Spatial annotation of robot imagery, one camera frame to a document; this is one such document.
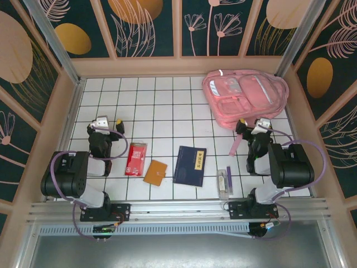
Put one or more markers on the pink backpack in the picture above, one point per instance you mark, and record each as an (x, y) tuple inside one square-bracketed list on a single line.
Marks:
[(251, 95)]

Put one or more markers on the red tissue packet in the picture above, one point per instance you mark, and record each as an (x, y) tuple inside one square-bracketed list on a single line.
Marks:
[(135, 159)]

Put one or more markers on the purple pen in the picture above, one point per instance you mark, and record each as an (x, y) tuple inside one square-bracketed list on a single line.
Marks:
[(229, 178)]

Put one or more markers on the tan leather wallet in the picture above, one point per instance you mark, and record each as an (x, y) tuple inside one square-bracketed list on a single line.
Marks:
[(154, 173)]

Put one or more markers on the navy blue notebook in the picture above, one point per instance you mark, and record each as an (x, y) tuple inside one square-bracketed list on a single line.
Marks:
[(187, 167)]

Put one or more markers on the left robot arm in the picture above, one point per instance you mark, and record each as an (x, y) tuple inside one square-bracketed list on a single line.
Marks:
[(64, 178)]

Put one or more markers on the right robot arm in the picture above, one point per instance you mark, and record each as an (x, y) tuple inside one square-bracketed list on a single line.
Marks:
[(293, 167)]

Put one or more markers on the clear plastic case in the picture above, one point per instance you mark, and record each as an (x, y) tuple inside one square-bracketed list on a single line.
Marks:
[(222, 184)]

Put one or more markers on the small circuit board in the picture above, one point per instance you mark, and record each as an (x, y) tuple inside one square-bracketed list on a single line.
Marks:
[(104, 229), (267, 225)]

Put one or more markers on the grey metal sheet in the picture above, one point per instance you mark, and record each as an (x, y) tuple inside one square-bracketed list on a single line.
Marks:
[(178, 251)]

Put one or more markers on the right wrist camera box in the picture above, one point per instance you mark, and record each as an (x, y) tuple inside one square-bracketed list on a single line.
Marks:
[(264, 123)]

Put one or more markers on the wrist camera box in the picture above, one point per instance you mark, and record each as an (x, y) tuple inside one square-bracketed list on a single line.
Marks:
[(264, 123), (101, 122)]

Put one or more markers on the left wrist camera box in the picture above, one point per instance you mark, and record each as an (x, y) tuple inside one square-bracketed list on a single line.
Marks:
[(101, 122)]

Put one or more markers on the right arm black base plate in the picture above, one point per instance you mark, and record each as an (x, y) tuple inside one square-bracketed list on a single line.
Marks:
[(237, 209)]

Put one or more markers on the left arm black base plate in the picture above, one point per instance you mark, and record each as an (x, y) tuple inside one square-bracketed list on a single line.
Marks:
[(122, 212)]

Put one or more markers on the aluminium corner post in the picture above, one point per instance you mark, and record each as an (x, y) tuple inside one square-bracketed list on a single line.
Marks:
[(53, 42), (301, 36)]

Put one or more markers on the aluminium mounting rail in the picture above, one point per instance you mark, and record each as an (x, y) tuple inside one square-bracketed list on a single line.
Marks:
[(178, 208)]

